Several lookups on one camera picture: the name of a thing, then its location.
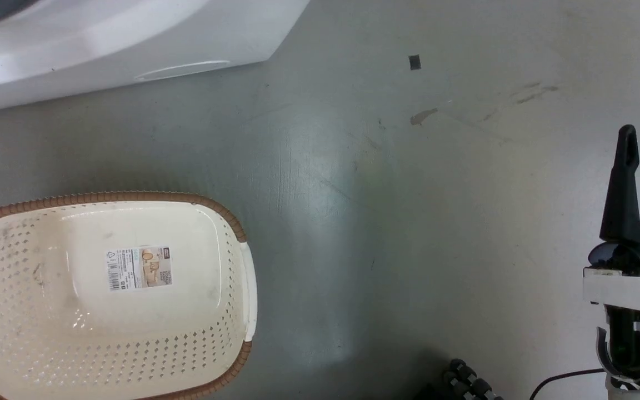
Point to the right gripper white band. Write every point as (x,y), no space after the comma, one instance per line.
(631,278)

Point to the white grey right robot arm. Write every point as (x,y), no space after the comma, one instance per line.
(634,350)

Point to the white washing machine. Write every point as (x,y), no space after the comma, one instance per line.
(103,39)

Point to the cream perforated laundry basket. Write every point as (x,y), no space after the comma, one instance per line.
(48,333)

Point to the small black tape square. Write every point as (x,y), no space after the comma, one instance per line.
(415,62)

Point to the paper barcode label sticker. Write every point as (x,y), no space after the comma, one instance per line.
(139,268)

